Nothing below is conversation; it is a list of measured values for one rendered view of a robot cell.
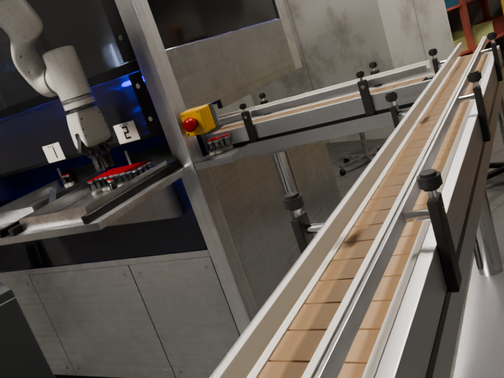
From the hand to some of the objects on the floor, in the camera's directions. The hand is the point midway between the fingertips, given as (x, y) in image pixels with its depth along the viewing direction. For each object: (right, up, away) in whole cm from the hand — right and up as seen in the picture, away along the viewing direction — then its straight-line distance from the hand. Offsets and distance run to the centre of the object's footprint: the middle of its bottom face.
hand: (103, 161), depth 146 cm
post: (+50, -80, +36) cm, 101 cm away
